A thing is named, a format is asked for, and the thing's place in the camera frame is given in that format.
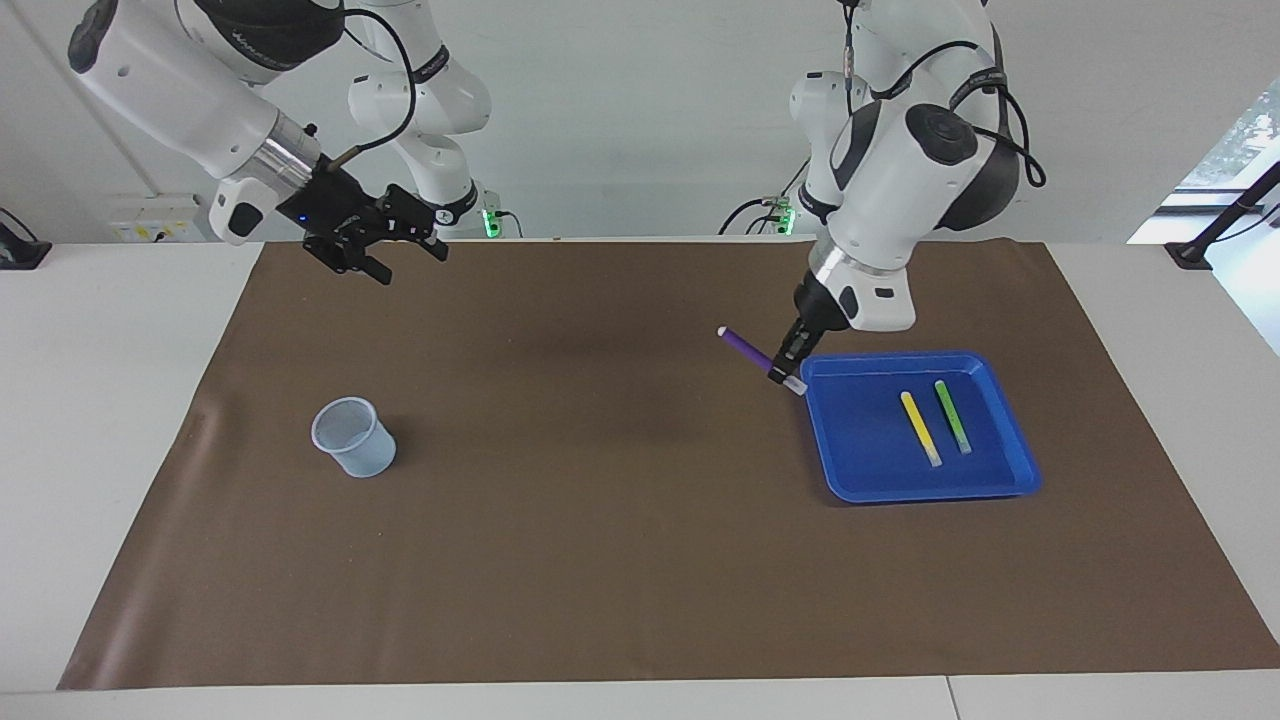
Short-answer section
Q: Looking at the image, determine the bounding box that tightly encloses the black base cable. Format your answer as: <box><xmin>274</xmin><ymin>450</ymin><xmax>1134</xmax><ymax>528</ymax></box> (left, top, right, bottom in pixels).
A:
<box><xmin>718</xmin><ymin>196</ymin><xmax>793</xmax><ymax>237</ymax></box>

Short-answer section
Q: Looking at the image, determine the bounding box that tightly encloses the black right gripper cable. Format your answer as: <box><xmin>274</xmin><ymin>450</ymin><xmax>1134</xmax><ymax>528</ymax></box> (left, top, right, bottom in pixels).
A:
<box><xmin>330</xmin><ymin>8</ymin><xmax>419</xmax><ymax>166</ymax></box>

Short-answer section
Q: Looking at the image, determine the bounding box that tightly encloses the white power strip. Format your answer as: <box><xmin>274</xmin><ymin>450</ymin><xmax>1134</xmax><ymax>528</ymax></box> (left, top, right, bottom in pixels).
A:
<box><xmin>108</xmin><ymin>195</ymin><xmax>206</xmax><ymax>244</ymax></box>

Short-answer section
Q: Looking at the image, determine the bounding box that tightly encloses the brown table mat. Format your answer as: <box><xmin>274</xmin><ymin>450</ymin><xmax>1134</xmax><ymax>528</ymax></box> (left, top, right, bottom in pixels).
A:
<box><xmin>57</xmin><ymin>240</ymin><xmax>1280</xmax><ymax>691</ymax></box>

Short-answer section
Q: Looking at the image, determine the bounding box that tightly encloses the yellow pen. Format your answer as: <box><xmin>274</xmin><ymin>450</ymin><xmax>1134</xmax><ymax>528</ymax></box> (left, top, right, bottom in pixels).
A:
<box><xmin>900</xmin><ymin>390</ymin><xmax>944</xmax><ymax>468</ymax></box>

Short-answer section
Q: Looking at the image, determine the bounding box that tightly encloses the black clamp stand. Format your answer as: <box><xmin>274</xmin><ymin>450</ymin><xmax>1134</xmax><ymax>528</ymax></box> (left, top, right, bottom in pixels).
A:
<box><xmin>1165</xmin><ymin>160</ymin><xmax>1280</xmax><ymax>271</ymax></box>

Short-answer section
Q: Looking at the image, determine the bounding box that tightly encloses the black table clamp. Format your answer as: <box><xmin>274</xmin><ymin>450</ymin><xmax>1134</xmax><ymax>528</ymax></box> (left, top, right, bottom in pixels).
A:
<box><xmin>0</xmin><ymin>207</ymin><xmax>53</xmax><ymax>271</ymax></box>

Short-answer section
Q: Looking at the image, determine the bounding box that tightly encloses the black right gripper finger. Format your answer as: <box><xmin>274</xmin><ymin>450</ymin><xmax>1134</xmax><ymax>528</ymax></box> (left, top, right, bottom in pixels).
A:
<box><xmin>385</xmin><ymin>184</ymin><xmax>449</xmax><ymax>263</ymax></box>
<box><xmin>303</xmin><ymin>240</ymin><xmax>393</xmax><ymax>286</ymax></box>

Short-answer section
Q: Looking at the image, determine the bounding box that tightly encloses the green pen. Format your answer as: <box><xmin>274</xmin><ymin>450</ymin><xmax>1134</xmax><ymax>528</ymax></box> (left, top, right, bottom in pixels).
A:
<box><xmin>934</xmin><ymin>379</ymin><xmax>974</xmax><ymax>455</ymax></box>

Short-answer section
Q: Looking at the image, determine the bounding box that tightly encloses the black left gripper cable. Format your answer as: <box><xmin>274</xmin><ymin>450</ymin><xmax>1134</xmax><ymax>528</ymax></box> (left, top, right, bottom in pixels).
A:
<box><xmin>840</xmin><ymin>0</ymin><xmax>1048</xmax><ymax>191</ymax></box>

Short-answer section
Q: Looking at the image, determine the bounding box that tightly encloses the translucent plastic cup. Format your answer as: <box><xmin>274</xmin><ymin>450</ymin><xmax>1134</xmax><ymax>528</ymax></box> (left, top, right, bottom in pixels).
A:
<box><xmin>310</xmin><ymin>397</ymin><xmax>398</xmax><ymax>479</ymax></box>

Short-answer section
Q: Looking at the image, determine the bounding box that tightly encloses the blue plastic tray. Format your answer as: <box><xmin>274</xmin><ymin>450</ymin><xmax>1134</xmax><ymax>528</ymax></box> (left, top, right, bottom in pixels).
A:
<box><xmin>800</xmin><ymin>350</ymin><xmax>1043</xmax><ymax>504</ymax></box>

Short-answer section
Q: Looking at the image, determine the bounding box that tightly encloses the purple pen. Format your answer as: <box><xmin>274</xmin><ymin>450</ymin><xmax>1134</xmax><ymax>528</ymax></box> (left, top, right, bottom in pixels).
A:
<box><xmin>717</xmin><ymin>326</ymin><xmax>809</xmax><ymax>396</ymax></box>

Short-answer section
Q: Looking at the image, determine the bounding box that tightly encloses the black right arm strap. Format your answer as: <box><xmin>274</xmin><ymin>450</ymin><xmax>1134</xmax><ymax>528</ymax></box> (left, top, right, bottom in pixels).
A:
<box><xmin>408</xmin><ymin>45</ymin><xmax>453</xmax><ymax>88</ymax></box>

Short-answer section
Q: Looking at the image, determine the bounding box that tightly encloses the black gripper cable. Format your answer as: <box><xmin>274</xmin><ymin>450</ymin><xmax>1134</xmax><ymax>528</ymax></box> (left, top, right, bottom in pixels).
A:
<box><xmin>330</xmin><ymin>8</ymin><xmax>419</xmax><ymax>166</ymax></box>
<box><xmin>840</xmin><ymin>0</ymin><xmax>1048</xmax><ymax>191</ymax></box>

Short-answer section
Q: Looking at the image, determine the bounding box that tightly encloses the window with greenery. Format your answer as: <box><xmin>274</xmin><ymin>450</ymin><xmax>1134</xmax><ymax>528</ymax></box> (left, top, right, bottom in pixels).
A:
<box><xmin>1128</xmin><ymin>78</ymin><xmax>1280</xmax><ymax>246</ymax></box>

